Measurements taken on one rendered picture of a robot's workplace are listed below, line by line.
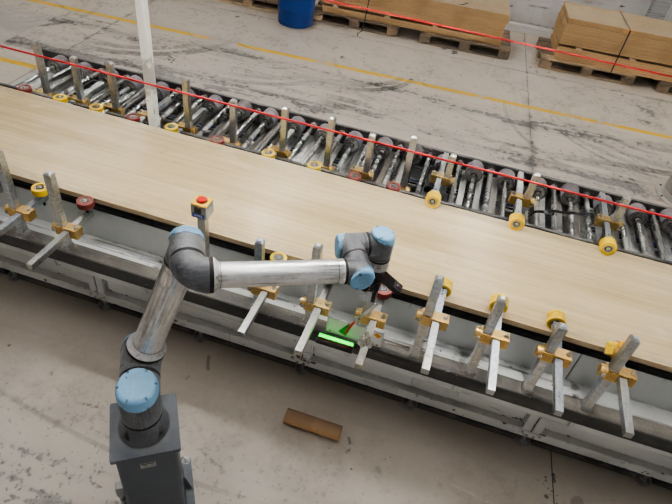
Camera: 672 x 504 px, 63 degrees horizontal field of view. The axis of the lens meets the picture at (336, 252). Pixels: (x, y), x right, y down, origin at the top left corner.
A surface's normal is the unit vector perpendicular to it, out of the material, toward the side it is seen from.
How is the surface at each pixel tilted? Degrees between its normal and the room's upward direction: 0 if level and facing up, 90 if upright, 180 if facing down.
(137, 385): 5
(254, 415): 0
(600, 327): 0
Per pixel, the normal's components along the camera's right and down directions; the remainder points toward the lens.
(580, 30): -0.22, 0.62
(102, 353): 0.12, -0.75
